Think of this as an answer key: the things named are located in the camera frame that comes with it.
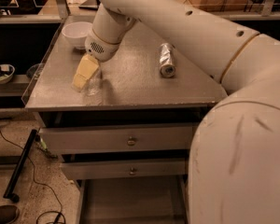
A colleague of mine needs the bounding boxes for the brown shoe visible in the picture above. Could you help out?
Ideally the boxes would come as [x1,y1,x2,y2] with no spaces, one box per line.
[0,205,20,224]

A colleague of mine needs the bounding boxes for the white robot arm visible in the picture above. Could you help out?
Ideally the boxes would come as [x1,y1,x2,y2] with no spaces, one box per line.
[90,0,280,224]

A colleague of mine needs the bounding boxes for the clear plastic water bottle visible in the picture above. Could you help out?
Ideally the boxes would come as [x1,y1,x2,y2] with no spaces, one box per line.
[85,68,102,96]

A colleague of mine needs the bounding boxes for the grey drawer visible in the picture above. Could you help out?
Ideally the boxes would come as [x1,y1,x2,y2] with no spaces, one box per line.
[40,123,194,154]
[76,175,189,224]
[61,158,187,180]

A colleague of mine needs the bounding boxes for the white ceramic bowl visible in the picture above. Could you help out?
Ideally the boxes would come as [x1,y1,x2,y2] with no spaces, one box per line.
[62,21,92,49]

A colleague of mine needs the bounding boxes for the grey drawer cabinet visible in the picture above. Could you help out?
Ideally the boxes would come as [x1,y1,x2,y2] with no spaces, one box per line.
[26,23,226,212]

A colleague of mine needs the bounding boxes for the grey top drawer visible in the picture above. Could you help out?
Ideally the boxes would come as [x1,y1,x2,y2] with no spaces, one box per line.
[40,123,194,154]

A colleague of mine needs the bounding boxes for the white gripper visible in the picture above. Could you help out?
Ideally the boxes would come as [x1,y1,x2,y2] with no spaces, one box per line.
[72,30,119,91]

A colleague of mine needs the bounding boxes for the silver crushed can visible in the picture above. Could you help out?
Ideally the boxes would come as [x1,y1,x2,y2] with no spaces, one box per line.
[159,43,175,78]

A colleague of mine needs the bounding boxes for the grey bottom drawer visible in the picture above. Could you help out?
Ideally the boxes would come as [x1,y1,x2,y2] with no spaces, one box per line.
[76,175,189,224]

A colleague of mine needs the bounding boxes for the grey middle drawer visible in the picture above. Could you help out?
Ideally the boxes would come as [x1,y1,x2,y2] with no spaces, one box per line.
[61,158,187,180]

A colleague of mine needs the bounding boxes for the black floor cable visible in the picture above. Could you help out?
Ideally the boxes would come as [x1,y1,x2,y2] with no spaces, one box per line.
[0,119,67,224]

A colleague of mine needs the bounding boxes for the bowl with items on shelf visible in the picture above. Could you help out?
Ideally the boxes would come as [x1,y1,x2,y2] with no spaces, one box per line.
[0,64,15,84]

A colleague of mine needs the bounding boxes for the black bar on floor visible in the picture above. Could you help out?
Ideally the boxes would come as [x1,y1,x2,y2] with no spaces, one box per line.
[4,129,37,203]

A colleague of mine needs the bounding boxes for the black monitor stand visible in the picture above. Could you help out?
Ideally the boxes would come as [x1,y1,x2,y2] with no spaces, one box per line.
[78,0,100,10]

